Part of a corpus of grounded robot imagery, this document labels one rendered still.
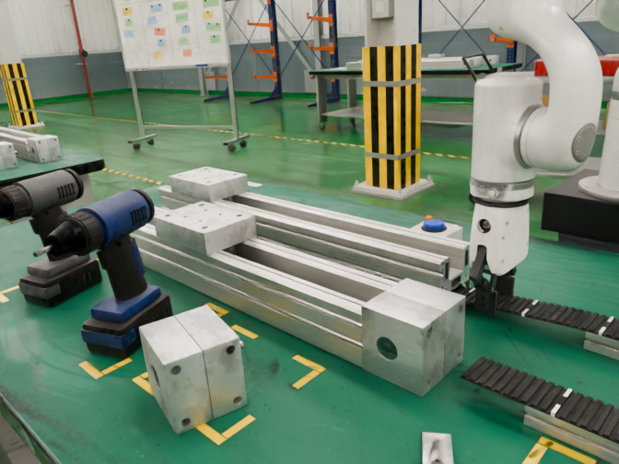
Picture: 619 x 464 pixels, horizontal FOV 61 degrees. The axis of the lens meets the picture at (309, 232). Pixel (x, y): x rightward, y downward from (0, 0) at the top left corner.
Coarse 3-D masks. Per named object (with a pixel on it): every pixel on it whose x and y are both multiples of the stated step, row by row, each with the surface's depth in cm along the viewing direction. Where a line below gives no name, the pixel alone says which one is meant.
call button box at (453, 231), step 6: (414, 228) 100; (420, 228) 100; (444, 228) 98; (450, 228) 99; (456, 228) 99; (462, 228) 100; (438, 234) 96; (444, 234) 96; (450, 234) 96; (456, 234) 98
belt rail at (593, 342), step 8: (592, 336) 69; (600, 336) 68; (584, 344) 70; (592, 344) 69; (600, 344) 69; (608, 344) 68; (616, 344) 67; (600, 352) 69; (608, 352) 68; (616, 352) 67
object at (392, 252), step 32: (160, 192) 132; (256, 224) 108; (288, 224) 101; (320, 224) 105; (352, 224) 99; (384, 224) 96; (320, 256) 97; (352, 256) 91; (384, 256) 88; (416, 256) 82; (448, 256) 86; (448, 288) 82
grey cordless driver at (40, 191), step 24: (0, 192) 84; (24, 192) 86; (48, 192) 89; (72, 192) 93; (0, 216) 84; (24, 216) 88; (48, 216) 91; (48, 264) 92; (72, 264) 95; (96, 264) 98; (24, 288) 92; (48, 288) 90; (72, 288) 94
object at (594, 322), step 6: (594, 312) 72; (594, 318) 71; (600, 318) 71; (606, 318) 71; (588, 324) 69; (594, 324) 69; (600, 324) 69; (582, 330) 69; (588, 330) 69; (594, 330) 68
